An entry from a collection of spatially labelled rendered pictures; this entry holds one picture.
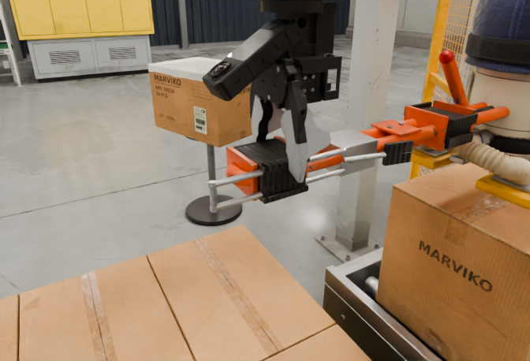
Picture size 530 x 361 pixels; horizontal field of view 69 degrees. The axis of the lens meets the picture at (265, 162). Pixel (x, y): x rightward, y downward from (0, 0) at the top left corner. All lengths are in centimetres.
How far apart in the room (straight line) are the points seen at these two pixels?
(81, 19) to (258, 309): 687
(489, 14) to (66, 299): 134
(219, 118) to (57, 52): 582
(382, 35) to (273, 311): 133
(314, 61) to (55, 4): 726
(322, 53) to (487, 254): 64
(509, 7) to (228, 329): 100
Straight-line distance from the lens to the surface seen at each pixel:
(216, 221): 260
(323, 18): 48
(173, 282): 136
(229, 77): 42
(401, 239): 111
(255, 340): 116
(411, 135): 64
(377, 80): 199
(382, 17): 195
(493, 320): 104
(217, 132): 215
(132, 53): 788
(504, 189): 81
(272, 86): 46
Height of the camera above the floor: 141
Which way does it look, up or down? 24 degrees down
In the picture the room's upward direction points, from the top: straight up
